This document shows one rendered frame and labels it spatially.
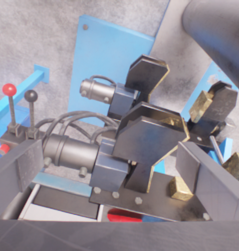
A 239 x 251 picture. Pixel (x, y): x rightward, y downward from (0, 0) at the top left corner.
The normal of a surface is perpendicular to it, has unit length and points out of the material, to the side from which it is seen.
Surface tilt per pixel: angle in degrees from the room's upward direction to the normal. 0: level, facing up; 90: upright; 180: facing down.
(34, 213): 90
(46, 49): 0
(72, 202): 90
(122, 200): 90
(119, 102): 0
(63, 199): 90
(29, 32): 0
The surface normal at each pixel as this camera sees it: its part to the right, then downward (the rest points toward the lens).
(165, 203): 0.27, -0.73
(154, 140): -0.11, 0.62
